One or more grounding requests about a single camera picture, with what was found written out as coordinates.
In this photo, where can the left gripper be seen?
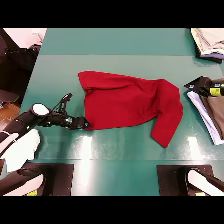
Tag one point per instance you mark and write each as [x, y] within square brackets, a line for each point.
[78, 123]

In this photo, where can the red shirt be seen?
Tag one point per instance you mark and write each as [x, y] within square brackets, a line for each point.
[123, 100]

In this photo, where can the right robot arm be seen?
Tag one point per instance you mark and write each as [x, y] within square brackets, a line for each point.
[203, 180]

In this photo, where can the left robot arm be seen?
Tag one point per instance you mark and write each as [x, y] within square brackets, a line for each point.
[23, 120]

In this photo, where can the black garment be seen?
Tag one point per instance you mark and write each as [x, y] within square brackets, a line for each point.
[200, 85]

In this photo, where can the white garment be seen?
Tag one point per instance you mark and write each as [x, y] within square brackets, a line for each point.
[206, 115]

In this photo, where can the brown garment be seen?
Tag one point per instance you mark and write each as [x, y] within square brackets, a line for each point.
[216, 110]

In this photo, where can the dark garment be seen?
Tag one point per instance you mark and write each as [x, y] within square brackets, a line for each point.
[210, 56]

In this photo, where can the beige garment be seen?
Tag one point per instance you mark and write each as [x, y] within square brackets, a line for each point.
[210, 39]

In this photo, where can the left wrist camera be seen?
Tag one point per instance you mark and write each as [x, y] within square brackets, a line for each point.
[64, 101]

